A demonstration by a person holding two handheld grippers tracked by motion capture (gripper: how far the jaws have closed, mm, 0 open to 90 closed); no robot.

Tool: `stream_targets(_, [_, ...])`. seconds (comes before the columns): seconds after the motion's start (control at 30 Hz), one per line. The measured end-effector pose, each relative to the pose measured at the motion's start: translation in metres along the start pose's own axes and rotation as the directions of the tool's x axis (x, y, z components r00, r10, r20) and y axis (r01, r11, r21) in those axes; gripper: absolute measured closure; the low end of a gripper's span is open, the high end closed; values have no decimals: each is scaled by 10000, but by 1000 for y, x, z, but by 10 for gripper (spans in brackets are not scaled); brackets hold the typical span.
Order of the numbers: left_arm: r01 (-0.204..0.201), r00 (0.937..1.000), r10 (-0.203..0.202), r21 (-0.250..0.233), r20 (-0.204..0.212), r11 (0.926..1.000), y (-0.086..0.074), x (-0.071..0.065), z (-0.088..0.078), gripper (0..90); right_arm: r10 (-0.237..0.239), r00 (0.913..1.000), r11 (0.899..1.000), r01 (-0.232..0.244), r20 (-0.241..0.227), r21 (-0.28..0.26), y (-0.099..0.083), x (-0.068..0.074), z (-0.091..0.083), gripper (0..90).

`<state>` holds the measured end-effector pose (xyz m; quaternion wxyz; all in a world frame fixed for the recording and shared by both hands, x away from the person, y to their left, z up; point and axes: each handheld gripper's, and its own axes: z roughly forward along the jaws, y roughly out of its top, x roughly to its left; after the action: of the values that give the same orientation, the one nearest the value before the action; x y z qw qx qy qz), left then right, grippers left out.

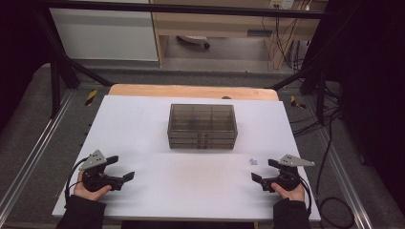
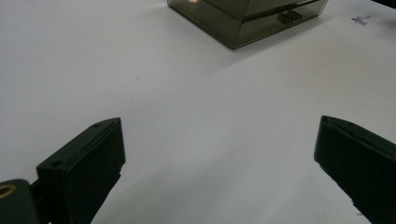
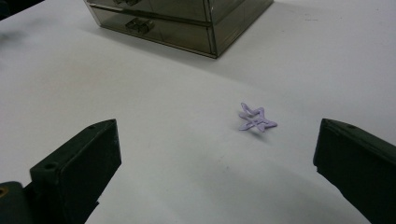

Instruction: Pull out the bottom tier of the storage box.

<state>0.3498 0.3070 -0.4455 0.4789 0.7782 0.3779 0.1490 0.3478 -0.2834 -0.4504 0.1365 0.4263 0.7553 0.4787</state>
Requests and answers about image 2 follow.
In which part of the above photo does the smoky transparent storage box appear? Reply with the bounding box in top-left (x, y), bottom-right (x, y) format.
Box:
top-left (166, 0), bottom-right (330, 50)

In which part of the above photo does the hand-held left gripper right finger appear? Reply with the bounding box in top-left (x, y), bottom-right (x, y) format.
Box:
top-left (313, 115), bottom-right (396, 224)

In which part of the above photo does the smoky transparent drawer with dividers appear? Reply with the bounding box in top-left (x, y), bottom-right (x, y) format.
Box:
top-left (236, 0), bottom-right (330, 50)

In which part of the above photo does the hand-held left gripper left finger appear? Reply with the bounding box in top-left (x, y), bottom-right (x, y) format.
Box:
top-left (31, 117), bottom-right (126, 224)

